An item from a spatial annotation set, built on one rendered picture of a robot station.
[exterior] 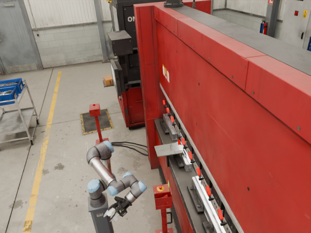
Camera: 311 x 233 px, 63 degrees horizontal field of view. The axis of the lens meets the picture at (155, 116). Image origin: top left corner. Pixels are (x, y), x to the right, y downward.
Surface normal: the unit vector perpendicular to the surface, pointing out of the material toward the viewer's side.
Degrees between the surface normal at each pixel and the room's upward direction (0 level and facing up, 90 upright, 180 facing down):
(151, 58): 90
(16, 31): 90
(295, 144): 90
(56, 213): 0
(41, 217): 0
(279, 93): 90
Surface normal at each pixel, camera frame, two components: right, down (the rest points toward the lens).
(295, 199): -0.98, 0.15
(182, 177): -0.06, -0.87
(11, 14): 0.25, 0.47
